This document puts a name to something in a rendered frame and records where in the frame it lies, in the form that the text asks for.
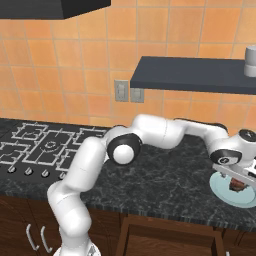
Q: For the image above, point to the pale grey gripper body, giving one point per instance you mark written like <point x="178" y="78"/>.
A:
<point x="233" y="172"/>

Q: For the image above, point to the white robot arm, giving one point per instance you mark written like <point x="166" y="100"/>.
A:
<point x="83" y="166"/>

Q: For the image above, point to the brown meat piece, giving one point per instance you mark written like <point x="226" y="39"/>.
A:
<point x="237" y="186"/>

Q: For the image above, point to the light blue plate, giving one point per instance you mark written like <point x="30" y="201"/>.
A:
<point x="221" y="193"/>

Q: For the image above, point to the open dark wood drawer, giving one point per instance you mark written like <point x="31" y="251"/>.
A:
<point x="166" y="236"/>

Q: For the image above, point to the dark wood cupboard front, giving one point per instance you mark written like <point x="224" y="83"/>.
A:
<point x="241" y="245"/>

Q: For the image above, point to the grey canister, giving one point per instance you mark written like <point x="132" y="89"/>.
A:
<point x="250" y="61"/>

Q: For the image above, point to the silver hob knob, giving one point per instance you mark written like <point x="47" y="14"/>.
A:
<point x="11" y="169"/>
<point x="62" y="175"/>
<point x="45" y="173"/>
<point x="28" y="171"/>

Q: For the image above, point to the dark wood cupboard door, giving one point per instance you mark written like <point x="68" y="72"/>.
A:
<point x="50" y="220"/>
<point x="13" y="226"/>

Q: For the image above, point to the black gas hob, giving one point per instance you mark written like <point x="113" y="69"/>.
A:
<point x="36" y="146"/>

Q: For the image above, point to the black range hood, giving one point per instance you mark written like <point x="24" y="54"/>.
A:
<point x="50" y="8"/>

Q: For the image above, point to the dark grey wall shelf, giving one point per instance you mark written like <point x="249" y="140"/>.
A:
<point x="186" y="75"/>

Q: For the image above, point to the grey wall outlet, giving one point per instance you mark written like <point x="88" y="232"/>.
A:
<point x="121" y="90"/>
<point x="137" y="95"/>

